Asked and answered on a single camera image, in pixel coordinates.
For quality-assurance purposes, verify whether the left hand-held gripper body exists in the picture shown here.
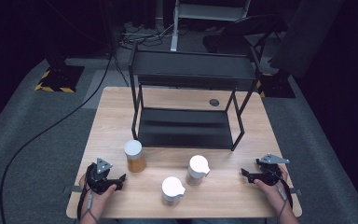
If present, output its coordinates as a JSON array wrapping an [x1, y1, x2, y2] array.
[[85, 157, 117, 196]]

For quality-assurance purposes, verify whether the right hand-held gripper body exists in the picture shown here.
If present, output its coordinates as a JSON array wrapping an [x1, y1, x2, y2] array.
[[255, 153, 291, 187]]

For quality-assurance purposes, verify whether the orange spice jar round lid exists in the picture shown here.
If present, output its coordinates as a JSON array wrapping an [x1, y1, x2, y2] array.
[[123, 139, 147, 174]]

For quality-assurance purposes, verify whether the spice jar white spout lid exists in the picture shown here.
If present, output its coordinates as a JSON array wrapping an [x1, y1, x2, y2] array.
[[186, 154, 212, 187], [160, 175, 186, 207]]

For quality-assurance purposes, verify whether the black metal shelf rack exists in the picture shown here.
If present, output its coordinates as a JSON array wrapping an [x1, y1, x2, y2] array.
[[128, 40, 263, 152]]

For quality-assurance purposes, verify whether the person's right hand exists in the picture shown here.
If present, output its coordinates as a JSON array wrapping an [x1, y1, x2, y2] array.
[[254, 165, 294, 217]]

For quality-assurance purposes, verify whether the person's left hand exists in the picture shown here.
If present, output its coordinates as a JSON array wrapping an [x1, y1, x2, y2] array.
[[78, 174, 118, 220]]

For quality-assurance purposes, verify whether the black stand base striped tape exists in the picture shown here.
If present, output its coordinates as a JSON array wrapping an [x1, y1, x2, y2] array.
[[255, 72, 296, 100], [34, 64, 86, 93]]

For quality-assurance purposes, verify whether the dark grey curtain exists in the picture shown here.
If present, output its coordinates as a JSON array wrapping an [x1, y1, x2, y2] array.
[[268, 0, 345, 79]]

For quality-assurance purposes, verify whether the right hand-held gripper cable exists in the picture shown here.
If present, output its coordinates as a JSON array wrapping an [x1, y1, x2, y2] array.
[[272, 169, 295, 224]]

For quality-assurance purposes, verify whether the hand-held gripper cable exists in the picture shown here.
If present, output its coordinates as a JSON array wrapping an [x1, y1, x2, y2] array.
[[76, 183, 100, 224], [272, 169, 295, 224]]

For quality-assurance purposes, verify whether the left hand-held gripper cable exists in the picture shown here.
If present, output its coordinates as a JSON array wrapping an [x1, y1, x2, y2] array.
[[76, 183, 100, 224]]

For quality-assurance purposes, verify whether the long black floor cable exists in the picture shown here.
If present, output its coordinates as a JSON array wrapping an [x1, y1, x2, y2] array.
[[0, 50, 115, 224]]

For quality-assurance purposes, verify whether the bundle of floor cables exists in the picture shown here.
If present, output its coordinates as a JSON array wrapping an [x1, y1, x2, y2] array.
[[118, 21, 190, 50]]

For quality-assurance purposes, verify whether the white metal frame stand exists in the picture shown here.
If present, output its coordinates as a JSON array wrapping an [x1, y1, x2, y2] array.
[[170, 0, 253, 52]]

